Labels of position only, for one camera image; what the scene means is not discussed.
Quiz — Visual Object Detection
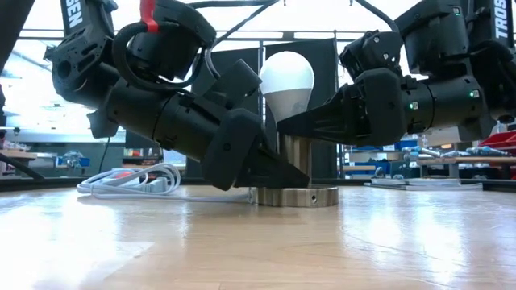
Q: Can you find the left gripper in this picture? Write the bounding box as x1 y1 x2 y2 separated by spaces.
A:
155 93 310 193

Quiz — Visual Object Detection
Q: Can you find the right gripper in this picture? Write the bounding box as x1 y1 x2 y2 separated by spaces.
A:
277 67 435 147

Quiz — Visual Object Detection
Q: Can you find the metal lamp socket stand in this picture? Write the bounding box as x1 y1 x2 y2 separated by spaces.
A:
249 133 340 209

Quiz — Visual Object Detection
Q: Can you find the white lightbulb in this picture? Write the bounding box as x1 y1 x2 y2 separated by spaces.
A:
258 50 316 124

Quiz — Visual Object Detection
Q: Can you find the black partition panel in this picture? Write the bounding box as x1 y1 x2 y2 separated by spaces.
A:
264 38 342 181
189 47 265 122

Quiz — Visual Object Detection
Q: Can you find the blue storage bin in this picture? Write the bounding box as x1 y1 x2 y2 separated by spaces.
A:
394 139 419 151

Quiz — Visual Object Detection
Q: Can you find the translucent plastic container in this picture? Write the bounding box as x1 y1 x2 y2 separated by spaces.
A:
163 148 189 167

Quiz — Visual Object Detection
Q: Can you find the wooden workbench with tools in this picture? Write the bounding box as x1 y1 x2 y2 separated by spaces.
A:
417 155 516 179

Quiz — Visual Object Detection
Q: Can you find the black computer monitor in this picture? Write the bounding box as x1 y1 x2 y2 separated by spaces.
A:
123 128 162 150

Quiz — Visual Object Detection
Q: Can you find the red storage bin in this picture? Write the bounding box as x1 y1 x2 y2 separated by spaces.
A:
477 130 516 153

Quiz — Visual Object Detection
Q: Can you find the wooden side table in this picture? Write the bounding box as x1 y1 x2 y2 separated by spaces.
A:
0 149 45 181

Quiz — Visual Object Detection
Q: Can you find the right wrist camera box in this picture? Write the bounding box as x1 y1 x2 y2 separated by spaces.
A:
339 30 405 81

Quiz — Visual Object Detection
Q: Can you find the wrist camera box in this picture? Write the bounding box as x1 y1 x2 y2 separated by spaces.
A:
339 30 405 81
202 59 263 112

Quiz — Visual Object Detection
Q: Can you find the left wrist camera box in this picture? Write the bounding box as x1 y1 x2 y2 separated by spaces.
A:
202 59 263 112

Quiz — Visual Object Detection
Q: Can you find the black looped cable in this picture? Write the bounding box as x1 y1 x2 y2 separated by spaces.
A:
352 0 401 33

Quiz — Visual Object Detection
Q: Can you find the white power cord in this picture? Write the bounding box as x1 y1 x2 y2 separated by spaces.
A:
76 162 256 204

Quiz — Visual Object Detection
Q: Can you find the hanging black cable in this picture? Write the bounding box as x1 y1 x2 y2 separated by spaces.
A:
98 136 112 173

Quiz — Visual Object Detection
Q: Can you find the black cable with red tape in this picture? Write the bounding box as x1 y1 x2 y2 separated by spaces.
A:
111 0 280 93

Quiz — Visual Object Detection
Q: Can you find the black aluminium table frame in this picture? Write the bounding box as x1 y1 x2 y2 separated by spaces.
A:
0 176 516 193

